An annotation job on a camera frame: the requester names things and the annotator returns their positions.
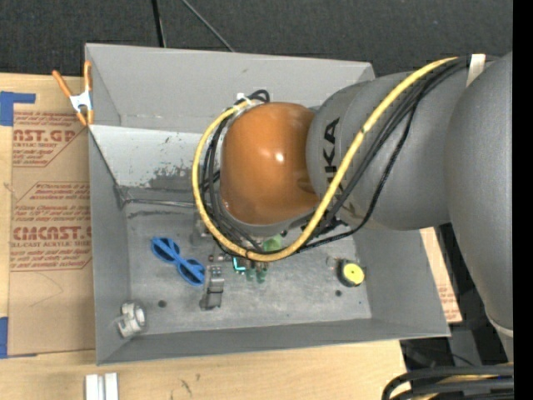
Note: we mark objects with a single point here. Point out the brown cardboard board, red print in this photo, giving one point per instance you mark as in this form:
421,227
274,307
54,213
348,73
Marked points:
46,206

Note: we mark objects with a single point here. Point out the blue sunglasses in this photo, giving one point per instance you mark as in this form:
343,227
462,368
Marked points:
183,265

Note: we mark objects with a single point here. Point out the grey metal bin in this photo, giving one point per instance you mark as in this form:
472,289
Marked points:
270,306

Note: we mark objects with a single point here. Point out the black and yellow round disc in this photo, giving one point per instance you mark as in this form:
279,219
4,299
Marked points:
352,272

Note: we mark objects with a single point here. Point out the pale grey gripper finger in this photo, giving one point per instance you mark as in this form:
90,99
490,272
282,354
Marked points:
200,233
213,290

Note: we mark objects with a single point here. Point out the white ridged plastic piece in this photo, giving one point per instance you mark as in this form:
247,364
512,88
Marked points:
132,318

